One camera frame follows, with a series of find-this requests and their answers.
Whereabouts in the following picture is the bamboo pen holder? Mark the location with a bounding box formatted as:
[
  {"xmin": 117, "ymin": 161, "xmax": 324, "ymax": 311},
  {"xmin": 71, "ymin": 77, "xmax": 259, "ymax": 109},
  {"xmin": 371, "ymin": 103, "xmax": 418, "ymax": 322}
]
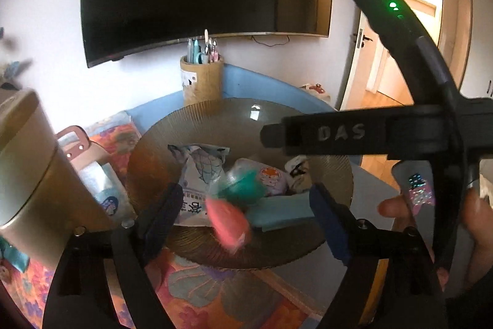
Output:
[{"xmin": 180, "ymin": 55, "xmax": 225, "ymax": 106}]

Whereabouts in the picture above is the white and blue tissue pack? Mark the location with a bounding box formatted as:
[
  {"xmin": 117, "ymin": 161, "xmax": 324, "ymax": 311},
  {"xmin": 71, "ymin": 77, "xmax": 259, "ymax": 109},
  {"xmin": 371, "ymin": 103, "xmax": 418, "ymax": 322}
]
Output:
[{"xmin": 79, "ymin": 161, "xmax": 135, "ymax": 218}]

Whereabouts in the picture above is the mint green plastic-wrapped packet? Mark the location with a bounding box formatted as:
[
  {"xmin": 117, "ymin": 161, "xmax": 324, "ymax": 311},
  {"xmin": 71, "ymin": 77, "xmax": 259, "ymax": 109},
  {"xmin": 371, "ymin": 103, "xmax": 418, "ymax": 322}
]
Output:
[{"xmin": 210, "ymin": 167, "xmax": 270, "ymax": 206}]

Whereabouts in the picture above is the white wet wipes packet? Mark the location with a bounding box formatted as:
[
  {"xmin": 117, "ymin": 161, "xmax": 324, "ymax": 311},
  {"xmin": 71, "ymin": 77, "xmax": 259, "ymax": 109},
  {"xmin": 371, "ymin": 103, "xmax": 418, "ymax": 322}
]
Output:
[{"xmin": 167, "ymin": 144, "xmax": 230, "ymax": 227}]

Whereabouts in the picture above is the pink pouch with strap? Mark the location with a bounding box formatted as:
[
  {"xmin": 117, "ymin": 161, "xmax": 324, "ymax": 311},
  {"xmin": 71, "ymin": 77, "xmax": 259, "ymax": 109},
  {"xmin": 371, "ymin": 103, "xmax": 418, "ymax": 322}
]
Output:
[{"xmin": 56, "ymin": 125, "xmax": 116, "ymax": 175}]

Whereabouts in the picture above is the ribbed glass bowl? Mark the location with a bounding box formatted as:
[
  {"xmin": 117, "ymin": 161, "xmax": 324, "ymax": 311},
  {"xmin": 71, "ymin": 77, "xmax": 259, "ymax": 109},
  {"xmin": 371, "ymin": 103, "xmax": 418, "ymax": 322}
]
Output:
[{"xmin": 126, "ymin": 98, "xmax": 354, "ymax": 270}]

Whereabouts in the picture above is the white door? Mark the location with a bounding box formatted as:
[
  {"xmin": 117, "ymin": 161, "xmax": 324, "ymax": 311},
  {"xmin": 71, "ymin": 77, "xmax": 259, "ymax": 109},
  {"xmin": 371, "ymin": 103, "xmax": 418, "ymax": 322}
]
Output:
[{"xmin": 339, "ymin": 11, "xmax": 382, "ymax": 111}]

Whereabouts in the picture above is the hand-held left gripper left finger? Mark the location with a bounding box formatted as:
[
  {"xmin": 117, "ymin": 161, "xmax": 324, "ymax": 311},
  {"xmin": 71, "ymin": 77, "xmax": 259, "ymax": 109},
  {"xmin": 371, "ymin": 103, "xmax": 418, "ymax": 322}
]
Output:
[{"xmin": 42, "ymin": 183, "xmax": 185, "ymax": 329}]

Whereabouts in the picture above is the light blue packet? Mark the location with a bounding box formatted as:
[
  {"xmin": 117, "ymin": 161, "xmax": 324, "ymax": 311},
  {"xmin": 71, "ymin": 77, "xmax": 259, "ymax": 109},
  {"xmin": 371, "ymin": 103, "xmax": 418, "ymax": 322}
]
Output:
[{"xmin": 246, "ymin": 192, "xmax": 314, "ymax": 233}]

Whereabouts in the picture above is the blue round table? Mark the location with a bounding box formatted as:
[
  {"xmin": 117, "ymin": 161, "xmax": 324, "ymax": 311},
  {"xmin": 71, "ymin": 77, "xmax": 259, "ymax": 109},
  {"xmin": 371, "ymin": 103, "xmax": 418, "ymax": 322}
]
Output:
[{"xmin": 125, "ymin": 63, "xmax": 363, "ymax": 168}]

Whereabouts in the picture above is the light blue tulle cloth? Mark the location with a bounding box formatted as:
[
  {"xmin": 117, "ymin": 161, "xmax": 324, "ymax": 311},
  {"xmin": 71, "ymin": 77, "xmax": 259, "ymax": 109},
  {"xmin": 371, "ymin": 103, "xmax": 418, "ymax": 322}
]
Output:
[{"xmin": 0, "ymin": 236, "xmax": 31, "ymax": 283}]

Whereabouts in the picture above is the person's right hand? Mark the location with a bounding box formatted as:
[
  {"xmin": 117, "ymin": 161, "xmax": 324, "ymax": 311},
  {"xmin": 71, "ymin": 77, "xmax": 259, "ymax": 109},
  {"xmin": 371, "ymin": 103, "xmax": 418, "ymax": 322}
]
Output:
[{"xmin": 378, "ymin": 188, "xmax": 493, "ymax": 299}]

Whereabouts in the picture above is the red soft packet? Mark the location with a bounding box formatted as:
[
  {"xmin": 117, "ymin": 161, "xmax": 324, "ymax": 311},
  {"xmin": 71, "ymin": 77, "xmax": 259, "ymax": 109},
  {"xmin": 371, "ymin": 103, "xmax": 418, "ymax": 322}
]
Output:
[{"xmin": 204, "ymin": 196, "xmax": 253, "ymax": 249}]

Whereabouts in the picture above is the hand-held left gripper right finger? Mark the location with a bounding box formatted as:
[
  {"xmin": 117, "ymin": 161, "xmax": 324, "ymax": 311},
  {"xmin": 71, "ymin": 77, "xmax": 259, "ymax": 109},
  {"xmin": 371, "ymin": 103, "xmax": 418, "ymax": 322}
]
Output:
[{"xmin": 308, "ymin": 183, "xmax": 449, "ymax": 329}]

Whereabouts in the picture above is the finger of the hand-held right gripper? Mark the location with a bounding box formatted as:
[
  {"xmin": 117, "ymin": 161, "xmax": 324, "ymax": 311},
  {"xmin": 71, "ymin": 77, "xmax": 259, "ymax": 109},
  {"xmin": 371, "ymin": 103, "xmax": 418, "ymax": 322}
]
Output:
[{"xmin": 260, "ymin": 103, "xmax": 438, "ymax": 160}]

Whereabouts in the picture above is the bunch of pens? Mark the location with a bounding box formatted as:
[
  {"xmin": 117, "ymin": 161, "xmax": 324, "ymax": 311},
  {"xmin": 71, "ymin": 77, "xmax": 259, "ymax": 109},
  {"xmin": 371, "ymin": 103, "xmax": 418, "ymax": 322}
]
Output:
[{"xmin": 187, "ymin": 29, "xmax": 221, "ymax": 64}]

